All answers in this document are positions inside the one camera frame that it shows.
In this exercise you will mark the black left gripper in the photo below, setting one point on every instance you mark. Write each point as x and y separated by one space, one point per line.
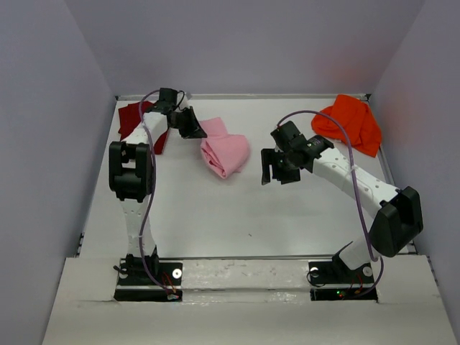
185 121

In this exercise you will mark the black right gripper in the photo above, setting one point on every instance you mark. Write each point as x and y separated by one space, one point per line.
279 162

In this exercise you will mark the pink t shirt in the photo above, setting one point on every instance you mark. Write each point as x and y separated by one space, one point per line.
222 152

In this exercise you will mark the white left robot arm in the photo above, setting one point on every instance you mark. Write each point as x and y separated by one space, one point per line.
132 164

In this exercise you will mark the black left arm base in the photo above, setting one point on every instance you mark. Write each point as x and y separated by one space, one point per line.
148 280

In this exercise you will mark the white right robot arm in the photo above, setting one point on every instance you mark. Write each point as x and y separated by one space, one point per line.
396 213

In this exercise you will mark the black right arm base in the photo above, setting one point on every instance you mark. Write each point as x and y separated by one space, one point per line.
332 280

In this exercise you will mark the dark red folded t shirt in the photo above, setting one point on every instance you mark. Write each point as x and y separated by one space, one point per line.
132 131

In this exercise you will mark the orange t shirt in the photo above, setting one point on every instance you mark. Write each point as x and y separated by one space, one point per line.
356 118

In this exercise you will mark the aluminium table front rail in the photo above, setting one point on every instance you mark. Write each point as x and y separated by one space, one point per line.
295 256

